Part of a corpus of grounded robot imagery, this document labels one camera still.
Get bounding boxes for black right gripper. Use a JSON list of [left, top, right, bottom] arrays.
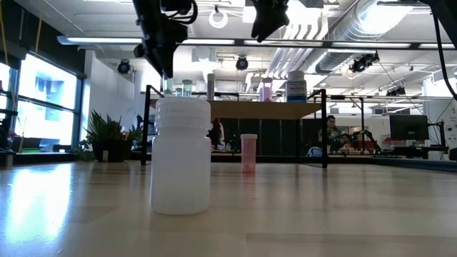
[[251, 0, 290, 43]]

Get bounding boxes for pink vial white cap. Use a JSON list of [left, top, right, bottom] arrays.
[[259, 77, 274, 103]]

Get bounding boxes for long strip light bar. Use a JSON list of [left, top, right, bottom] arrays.
[[56, 34, 457, 50]]

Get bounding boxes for white ribbed-lid plastic jar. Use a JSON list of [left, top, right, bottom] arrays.
[[149, 96, 212, 216]]

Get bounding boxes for black track light cluster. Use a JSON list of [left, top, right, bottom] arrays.
[[348, 51, 381, 74]]

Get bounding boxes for silver air duct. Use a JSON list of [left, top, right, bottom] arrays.
[[313, 0, 417, 74]]

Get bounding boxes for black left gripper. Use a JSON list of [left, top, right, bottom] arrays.
[[133, 17, 189, 79]]

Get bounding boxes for white bottle blue label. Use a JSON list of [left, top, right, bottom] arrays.
[[285, 70, 308, 104]]

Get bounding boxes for person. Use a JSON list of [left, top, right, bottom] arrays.
[[209, 117, 226, 149], [319, 114, 346, 153]]

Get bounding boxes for black computer monitor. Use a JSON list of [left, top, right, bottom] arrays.
[[388, 114, 430, 142]]

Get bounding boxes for black office desk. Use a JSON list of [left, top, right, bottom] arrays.
[[380, 141, 451, 161]]

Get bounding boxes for orange vial white cap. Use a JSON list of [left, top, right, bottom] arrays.
[[240, 133, 258, 175]]

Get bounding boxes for white cable coil ring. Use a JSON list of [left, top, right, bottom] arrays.
[[208, 9, 229, 29]]

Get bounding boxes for potted green plant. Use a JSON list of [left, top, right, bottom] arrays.
[[73, 109, 144, 163]]

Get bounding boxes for wooden shelf black legs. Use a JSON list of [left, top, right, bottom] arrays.
[[141, 84, 365, 169]]

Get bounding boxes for green vial white cap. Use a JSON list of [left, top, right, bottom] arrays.
[[181, 79, 194, 99]]

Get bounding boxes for large window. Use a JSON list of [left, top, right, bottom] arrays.
[[0, 52, 79, 148]]

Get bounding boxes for dark cabinet fronts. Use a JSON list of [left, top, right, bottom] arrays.
[[228, 119, 315, 157]]

